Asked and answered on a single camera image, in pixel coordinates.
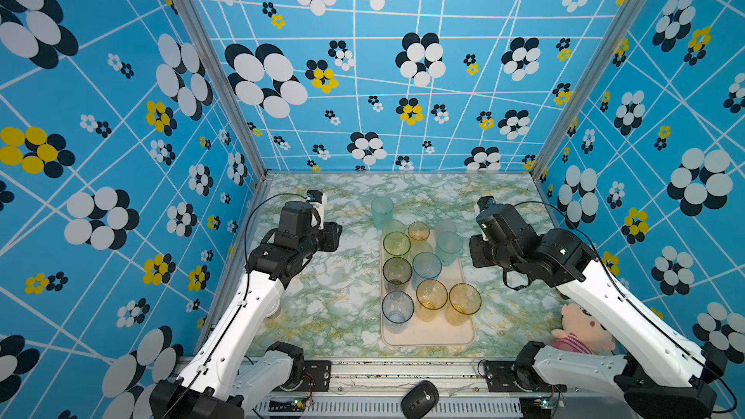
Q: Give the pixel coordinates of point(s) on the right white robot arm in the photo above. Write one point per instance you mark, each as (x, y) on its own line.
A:
(661, 375)

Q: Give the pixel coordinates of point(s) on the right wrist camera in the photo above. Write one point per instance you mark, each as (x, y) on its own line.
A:
(505, 229)

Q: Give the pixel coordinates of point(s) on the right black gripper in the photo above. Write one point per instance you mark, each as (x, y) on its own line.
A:
(475, 244)

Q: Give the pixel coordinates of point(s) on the amber cup back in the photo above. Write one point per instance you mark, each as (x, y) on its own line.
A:
(464, 301)

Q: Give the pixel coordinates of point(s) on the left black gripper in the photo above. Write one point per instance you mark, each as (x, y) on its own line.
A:
(332, 236)

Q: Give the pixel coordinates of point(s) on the beige plastic tray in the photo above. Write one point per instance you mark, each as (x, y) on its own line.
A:
(416, 332)

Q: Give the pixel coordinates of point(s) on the aluminium front frame rail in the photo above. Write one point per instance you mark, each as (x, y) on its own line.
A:
(374, 388)

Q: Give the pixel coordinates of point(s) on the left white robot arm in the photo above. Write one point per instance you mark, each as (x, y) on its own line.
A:
(212, 385)

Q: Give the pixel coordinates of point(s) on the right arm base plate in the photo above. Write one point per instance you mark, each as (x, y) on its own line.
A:
(501, 378)

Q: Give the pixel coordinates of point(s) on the teal cup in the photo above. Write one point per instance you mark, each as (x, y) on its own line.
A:
(449, 246)
(382, 210)

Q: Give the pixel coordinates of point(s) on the dark smoky cup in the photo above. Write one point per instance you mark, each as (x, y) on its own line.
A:
(396, 274)

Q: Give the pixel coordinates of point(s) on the clear colourless cup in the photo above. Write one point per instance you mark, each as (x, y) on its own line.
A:
(445, 226)

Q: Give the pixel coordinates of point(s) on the pink plush doll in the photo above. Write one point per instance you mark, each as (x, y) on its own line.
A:
(582, 333)

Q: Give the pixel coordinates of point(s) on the black computer mouse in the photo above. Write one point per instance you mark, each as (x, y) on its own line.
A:
(421, 400)

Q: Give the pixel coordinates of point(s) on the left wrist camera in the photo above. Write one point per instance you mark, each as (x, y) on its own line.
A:
(319, 201)

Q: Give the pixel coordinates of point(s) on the amber cup front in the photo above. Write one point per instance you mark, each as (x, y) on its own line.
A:
(431, 298)

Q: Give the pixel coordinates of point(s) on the green translucent cup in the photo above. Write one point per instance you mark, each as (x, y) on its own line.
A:
(396, 244)

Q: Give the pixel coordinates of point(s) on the pale green tall cup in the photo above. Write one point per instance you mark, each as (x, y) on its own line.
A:
(393, 226)

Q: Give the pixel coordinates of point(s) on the grey-blue clear cup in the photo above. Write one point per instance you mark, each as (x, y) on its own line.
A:
(397, 309)

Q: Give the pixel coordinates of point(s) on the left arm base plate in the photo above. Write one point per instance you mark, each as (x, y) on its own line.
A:
(316, 377)

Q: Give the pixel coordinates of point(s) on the blue-grey translucent cup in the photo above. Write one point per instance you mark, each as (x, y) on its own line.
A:
(426, 265)

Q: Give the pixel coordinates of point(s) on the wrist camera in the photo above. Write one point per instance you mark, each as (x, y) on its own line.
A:
(319, 201)
(505, 229)

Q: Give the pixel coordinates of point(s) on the small amber cup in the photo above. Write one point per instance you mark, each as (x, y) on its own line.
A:
(419, 232)

